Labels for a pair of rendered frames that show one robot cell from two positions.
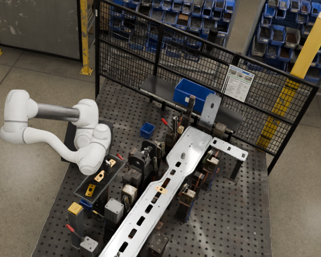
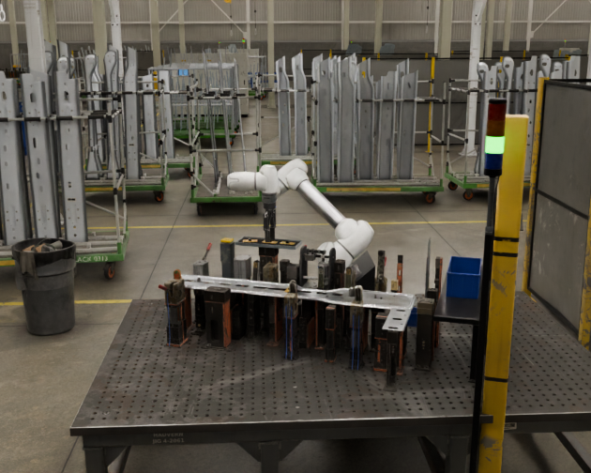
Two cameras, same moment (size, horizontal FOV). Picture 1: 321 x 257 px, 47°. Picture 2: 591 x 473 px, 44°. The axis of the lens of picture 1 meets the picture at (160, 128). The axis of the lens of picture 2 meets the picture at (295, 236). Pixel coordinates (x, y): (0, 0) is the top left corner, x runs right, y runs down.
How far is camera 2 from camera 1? 403 cm
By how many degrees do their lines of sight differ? 76
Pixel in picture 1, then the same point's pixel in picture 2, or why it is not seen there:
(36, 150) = not seen: hidden behind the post
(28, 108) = (291, 174)
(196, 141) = (388, 300)
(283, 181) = not seen: outside the picture
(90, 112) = (351, 228)
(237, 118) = (465, 315)
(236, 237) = (280, 392)
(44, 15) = (563, 247)
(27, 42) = (547, 290)
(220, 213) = (316, 380)
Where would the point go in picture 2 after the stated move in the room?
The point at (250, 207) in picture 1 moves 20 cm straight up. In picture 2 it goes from (342, 403) to (343, 362)
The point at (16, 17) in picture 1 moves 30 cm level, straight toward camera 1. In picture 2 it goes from (545, 249) to (520, 253)
